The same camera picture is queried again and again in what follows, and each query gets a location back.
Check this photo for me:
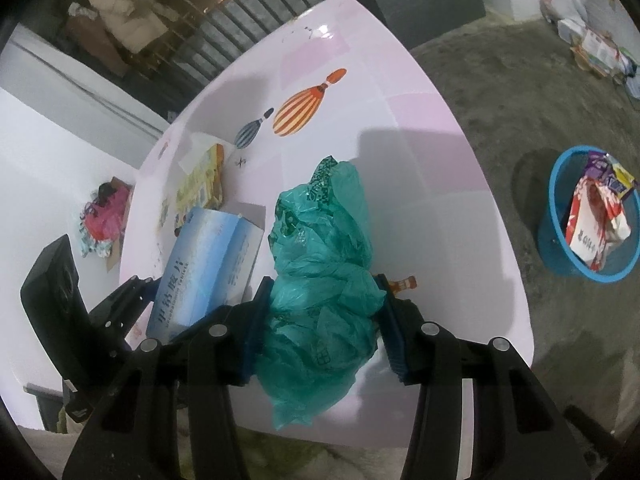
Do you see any red plastic bag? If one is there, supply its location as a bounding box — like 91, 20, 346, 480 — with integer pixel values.
82, 182, 132, 233

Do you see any dark brown cloth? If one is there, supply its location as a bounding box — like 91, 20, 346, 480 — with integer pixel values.
65, 2, 131, 76

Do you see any yellow printed box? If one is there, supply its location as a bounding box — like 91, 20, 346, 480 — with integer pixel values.
172, 143, 226, 226

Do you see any white paper sheet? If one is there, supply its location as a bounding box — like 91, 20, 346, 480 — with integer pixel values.
177, 132, 218, 171

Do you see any pile of flattened cartons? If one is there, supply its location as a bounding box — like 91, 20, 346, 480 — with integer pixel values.
557, 17, 640, 81

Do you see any blue plastic basin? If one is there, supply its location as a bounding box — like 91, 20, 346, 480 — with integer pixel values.
537, 145, 640, 283

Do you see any beige padded coat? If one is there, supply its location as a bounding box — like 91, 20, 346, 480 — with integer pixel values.
85, 0, 171, 53

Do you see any green plastic bag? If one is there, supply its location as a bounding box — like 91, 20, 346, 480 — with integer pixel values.
254, 156, 387, 431

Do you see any patterned cloth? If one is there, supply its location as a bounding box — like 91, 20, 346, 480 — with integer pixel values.
77, 227, 118, 260

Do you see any white plastic bag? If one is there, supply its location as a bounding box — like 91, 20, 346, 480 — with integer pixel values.
539, 0, 588, 23

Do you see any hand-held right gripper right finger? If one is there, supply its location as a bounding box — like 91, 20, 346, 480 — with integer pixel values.
374, 274, 591, 480

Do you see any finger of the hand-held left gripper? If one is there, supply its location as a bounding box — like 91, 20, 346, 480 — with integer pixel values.
89, 275, 161, 357

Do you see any red white carton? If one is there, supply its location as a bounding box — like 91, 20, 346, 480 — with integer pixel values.
565, 175, 632, 271

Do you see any blue medicine box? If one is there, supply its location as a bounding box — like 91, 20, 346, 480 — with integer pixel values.
146, 206, 266, 343

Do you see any yellow purple snack bag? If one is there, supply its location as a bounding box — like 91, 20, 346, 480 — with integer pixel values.
585, 151, 636, 198

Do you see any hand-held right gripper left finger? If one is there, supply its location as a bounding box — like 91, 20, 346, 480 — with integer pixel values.
61, 276, 275, 480

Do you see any grey cabinet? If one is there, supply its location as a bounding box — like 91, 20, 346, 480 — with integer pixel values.
332, 0, 488, 51

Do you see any metal balcony railing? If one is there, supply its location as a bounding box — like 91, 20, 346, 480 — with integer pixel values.
125, 0, 346, 116

